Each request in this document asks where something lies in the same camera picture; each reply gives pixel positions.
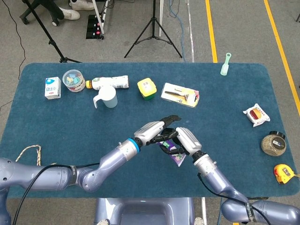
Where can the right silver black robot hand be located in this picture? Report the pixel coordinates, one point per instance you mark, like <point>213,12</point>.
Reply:
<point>189,141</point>

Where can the green container with yellow lid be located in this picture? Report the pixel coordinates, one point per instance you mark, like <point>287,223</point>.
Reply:
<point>147,87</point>

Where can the razor in blister pack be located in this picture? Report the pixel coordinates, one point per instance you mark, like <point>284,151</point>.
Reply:
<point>180,95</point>

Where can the purple tube with white cap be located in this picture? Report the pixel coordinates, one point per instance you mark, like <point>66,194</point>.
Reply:
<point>178,160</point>

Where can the black power strip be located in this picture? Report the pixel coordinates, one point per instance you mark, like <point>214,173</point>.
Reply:
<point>92,28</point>

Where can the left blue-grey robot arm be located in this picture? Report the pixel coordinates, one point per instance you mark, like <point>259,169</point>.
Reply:
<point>112,157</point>

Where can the black camera tripod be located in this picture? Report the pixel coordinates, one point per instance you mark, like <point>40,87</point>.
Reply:
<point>154,23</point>

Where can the white table leg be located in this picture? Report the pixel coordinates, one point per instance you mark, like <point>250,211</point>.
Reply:
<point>204,211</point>

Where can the wrapped snack cake packet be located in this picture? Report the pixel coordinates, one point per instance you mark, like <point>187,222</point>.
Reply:
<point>256,114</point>

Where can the white bottle with yellow cap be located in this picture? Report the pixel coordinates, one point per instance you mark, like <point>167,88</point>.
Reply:
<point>112,82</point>

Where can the pale green small bottle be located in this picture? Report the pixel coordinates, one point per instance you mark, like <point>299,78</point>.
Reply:
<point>225,68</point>

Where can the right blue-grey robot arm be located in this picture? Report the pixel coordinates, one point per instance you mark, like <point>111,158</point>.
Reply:
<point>211,171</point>

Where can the clear jar of clips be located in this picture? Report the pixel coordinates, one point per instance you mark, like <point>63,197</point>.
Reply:
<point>73,80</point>

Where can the yellow tape measure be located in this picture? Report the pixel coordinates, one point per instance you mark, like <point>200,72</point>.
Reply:
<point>283,174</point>

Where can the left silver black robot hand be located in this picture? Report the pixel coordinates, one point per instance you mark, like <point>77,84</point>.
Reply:
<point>150,132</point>

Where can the black light stand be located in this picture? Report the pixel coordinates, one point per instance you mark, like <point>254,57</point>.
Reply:
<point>44,30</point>

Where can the blue-grey robot torso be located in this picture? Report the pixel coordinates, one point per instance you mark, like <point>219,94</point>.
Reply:
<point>145,211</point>

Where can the seated person in black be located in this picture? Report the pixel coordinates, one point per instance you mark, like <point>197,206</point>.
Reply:
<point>70,15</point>

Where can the glass jar with black lid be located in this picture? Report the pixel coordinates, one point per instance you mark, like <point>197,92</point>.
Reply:
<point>273,145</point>

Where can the black office chair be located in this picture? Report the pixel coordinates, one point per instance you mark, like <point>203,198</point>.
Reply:
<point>24,19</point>

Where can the white blue milk carton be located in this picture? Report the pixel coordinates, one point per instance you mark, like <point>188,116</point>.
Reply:
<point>52,89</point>

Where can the blue table mat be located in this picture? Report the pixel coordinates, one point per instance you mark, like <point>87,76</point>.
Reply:
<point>70,126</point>

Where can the white desk leg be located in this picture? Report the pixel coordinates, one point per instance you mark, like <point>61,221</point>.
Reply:
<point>98,16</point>
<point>161,18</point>

